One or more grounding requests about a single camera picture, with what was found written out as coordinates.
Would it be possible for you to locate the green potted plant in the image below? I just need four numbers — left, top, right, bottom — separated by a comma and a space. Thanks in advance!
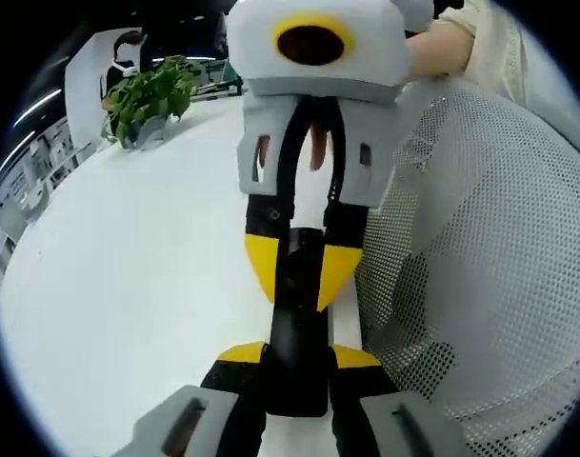
101, 55, 196, 147

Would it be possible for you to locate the black remote control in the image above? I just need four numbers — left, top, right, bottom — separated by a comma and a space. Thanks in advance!
265, 227, 332, 419

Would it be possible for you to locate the white mesh office chair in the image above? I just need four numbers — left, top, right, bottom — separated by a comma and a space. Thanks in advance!
355, 78, 580, 432

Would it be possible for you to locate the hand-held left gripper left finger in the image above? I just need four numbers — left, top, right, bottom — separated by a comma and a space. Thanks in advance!
110, 340, 271, 457

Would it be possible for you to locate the grey plant pot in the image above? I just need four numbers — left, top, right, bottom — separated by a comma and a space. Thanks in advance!
126, 113, 170, 151

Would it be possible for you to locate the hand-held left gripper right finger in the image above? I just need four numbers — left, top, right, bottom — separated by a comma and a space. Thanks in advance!
328, 343, 479, 457

